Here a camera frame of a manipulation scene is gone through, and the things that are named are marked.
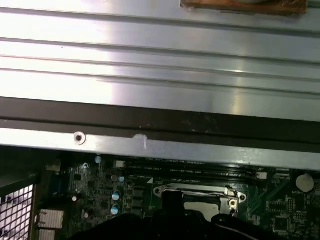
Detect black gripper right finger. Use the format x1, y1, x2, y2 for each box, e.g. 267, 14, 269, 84
173, 191, 273, 240

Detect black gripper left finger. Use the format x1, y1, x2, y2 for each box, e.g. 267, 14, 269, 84
67, 191, 175, 240

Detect silver CPU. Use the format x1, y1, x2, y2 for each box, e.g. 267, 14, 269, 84
184, 201, 219, 215

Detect metal socket cover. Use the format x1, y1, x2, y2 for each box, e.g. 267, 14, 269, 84
183, 189, 237, 217

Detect CPU socket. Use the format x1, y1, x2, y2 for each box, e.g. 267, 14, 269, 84
152, 183, 248, 218

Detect green motherboard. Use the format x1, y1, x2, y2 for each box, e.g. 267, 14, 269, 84
34, 154, 320, 240

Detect RAM slot with white clips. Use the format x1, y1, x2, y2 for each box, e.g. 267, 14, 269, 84
114, 159, 267, 180

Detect black PC case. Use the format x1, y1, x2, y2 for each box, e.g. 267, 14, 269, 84
0, 96, 320, 240

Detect round coin cell battery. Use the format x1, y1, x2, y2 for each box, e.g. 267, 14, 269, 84
295, 173, 315, 192

